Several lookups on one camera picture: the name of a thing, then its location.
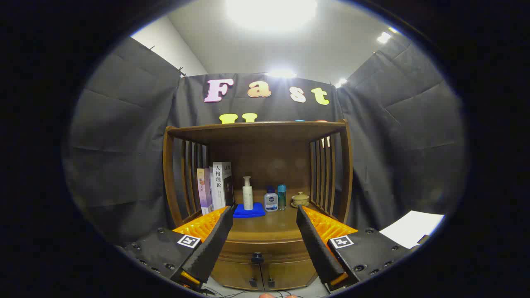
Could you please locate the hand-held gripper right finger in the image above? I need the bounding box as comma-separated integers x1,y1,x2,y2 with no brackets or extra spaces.
296,205,414,292

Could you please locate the white book with portrait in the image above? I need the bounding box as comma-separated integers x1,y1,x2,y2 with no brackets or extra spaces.
209,161,234,211

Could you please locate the large ceiling light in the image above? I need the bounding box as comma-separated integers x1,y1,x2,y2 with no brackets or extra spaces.
226,0,317,31

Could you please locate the blue folded cloth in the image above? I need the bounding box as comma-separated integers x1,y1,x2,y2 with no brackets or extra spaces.
233,202,266,219

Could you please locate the purple book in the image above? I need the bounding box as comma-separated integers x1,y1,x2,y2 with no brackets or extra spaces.
197,168,214,216

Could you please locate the white bottle blue pump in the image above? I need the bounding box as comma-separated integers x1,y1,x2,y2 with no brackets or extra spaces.
264,186,279,212

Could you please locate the black cable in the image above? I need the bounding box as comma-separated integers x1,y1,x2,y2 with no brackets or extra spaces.
203,288,299,298

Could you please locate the brown wooden cabinet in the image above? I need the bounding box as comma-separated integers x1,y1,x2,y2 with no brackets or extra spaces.
163,120,353,290

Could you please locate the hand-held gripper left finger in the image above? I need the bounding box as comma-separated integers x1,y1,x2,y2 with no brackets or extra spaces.
122,206,234,290

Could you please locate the wooden cabinet door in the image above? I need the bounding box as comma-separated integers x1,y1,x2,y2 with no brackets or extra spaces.
262,261,318,290
211,261,263,290

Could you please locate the white box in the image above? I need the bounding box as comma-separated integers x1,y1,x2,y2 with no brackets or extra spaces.
379,210,446,249

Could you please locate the wooden countertop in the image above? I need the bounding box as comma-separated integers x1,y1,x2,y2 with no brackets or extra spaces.
182,205,344,243

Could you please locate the wooden drawer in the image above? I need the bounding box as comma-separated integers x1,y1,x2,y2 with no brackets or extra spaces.
217,238,317,264

